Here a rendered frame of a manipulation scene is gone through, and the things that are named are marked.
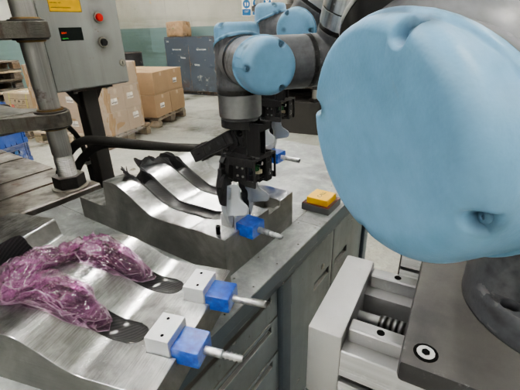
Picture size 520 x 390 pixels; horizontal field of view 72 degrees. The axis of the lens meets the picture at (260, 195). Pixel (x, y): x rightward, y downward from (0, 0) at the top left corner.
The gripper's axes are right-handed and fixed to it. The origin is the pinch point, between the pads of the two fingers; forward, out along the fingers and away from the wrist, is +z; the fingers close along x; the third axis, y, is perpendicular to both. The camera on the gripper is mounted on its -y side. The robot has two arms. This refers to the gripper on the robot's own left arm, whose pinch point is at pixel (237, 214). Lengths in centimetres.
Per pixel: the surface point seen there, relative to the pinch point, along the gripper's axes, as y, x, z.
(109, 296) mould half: -4.9, -27.4, 3.7
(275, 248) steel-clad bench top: 4.3, 7.4, 10.9
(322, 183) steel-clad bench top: -2.8, 47.0, 10.8
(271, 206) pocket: -0.4, 13.5, 4.2
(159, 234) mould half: -17.3, -6.8, 6.6
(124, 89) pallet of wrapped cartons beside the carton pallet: -339, 222, 27
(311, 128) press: -158, 352, 82
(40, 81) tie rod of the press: -73, 3, -22
